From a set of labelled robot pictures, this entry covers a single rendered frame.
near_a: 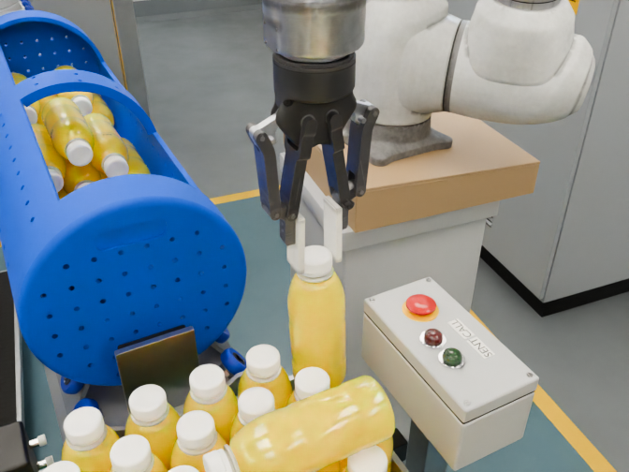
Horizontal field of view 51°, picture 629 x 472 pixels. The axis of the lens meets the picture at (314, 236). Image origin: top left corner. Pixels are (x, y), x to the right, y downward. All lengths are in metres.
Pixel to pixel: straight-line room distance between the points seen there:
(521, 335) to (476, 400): 1.78
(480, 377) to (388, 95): 0.56
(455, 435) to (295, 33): 0.44
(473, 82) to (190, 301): 0.56
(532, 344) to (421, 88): 1.50
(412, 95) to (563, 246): 1.36
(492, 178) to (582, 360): 1.36
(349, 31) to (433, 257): 0.75
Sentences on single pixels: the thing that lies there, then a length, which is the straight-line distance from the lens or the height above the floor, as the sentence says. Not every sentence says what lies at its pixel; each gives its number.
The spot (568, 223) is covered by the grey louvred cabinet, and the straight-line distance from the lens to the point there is 2.34.
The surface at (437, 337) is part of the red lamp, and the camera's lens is 0.75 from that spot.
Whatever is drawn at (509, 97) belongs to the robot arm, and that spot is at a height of 1.21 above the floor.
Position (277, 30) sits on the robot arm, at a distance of 0.57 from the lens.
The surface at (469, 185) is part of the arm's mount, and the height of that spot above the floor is 1.05.
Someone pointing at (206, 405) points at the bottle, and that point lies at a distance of 0.76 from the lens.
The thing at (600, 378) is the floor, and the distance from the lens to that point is 2.42.
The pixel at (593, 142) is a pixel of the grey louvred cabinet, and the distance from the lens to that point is 2.22.
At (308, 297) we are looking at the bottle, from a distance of 0.71.
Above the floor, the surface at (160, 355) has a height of 1.03.
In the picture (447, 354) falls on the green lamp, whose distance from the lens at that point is 0.74.
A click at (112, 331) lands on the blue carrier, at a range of 0.86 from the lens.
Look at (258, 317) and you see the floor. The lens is 2.45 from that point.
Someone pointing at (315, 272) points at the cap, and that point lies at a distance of 0.70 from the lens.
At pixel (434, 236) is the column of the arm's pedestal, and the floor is 0.94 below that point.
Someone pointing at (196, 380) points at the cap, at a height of 1.08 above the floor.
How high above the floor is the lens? 1.62
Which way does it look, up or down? 34 degrees down
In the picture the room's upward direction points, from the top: straight up
